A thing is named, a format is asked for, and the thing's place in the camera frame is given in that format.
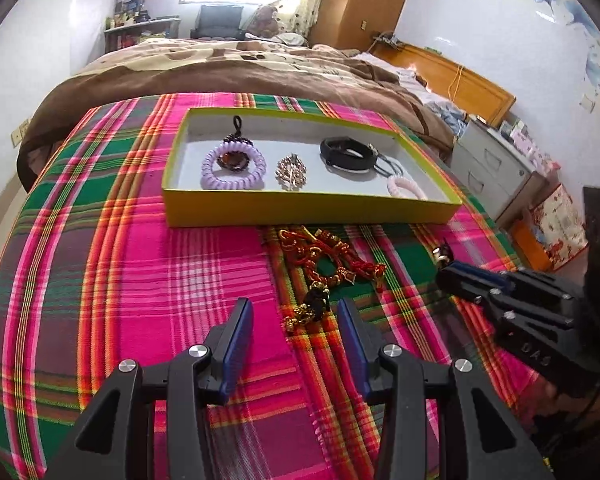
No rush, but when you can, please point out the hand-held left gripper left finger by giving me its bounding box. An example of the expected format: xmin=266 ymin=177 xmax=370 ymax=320
xmin=45 ymin=297 xmax=255 ymax=480

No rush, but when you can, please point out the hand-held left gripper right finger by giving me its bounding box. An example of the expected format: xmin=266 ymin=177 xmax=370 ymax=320
xmin=337 ymin=299 xmax=553 ymax=480

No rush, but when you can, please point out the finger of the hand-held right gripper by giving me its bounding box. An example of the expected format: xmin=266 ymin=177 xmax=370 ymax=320
xmin=452 ymin=261 xmax=513 ymax=291
xmin=436 ymin=270 xmax=496 ymax=303

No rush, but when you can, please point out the dark green hair tie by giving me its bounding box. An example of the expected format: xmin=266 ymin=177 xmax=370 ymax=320
xmin=432 ymin=242 xmax=456 ymax=267

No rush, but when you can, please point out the black gold charm bracelet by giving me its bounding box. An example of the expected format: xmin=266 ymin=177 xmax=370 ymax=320
xmin=281 ymin=282 xmax=331 ymax=333

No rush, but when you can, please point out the grey cord bracelet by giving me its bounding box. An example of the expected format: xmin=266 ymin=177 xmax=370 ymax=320
xmin=367 ymin=145 xmax=406 ymax=178

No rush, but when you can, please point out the yellow shallow cardboard box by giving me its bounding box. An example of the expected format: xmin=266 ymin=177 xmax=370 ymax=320
xmin=161 ymin=106 xmax=463 ymax=228

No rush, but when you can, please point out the purple coil hair tie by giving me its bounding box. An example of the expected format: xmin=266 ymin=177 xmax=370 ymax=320
xmin=201 ymin=141 xmax=267 ymax=191

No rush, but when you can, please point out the black wristband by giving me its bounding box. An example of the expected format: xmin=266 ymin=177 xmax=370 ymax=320
xmin=320 ymin=136 xmax=378 ymax=176

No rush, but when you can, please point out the rhinestone hair clip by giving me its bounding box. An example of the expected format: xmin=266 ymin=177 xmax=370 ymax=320
xmin=275 ymin=154 xmax=308 ymax=191

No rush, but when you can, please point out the dark bead bracelet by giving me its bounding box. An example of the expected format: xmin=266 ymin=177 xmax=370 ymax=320
xmin=217 ymin=116 xmax=255 ymax=171

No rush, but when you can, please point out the red knot gold charm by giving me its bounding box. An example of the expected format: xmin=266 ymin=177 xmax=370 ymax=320
xmin=279 ymin=227 xmax=388 ymax=288

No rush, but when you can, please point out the grey nightstand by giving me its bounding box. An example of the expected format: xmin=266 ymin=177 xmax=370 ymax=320
xmin=450 ymin=119 xmax=561 ymax=228

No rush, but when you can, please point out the pink green plaid cloth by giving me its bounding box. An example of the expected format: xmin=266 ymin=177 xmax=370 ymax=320
xmin=0 ymin=91 xmax=556 ymax=480

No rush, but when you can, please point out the light blue clothing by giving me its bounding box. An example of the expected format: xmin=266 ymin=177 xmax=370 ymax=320
xmin=422 ymin=100 xmax=468 ymax=136

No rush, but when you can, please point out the wooden headboard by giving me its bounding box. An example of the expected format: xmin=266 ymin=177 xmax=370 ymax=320
xmin=370 ymin=42 xmax=517 ymax=128

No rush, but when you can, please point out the white bed sheet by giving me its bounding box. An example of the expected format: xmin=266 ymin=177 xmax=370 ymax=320
xmin=362 ymin=52 xmax=431 ymax=96

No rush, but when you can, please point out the bed with brown blanket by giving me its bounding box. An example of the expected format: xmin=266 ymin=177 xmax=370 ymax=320
xmin=17 ymin=35 xmax=456 ymax=193

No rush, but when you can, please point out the wooden wardrobe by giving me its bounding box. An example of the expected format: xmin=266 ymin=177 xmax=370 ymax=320
xmin=307 ymin=0 xmax=421 ymax=53

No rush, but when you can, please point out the grey armchair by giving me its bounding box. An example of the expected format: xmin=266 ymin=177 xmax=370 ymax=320
xmin=190 ymin=4 xmax=246 ymax=41

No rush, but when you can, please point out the brown teddy bear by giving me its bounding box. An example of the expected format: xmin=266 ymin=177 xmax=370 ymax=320
xmin=242 ymin=5 xmax=281 ymax=40

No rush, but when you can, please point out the cluttered shelf unit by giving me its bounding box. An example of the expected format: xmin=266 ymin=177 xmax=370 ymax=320
xmin=104 ymin=12 xmax=181 ymax=53

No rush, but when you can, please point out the wall socket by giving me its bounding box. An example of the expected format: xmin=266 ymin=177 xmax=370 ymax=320
xmin=11 ymin=119 xmax=33 ymax=148

